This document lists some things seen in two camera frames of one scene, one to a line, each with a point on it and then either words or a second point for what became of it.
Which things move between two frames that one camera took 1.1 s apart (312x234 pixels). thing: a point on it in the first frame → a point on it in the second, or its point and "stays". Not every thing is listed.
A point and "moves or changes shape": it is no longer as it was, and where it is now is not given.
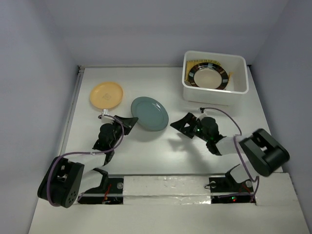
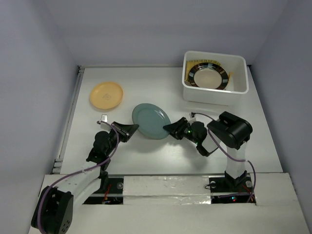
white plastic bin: (235, 90) stays
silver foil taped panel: (166, 190) stays
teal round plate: (152, 115) moves or changes shape
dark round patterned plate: (208, 75) stays
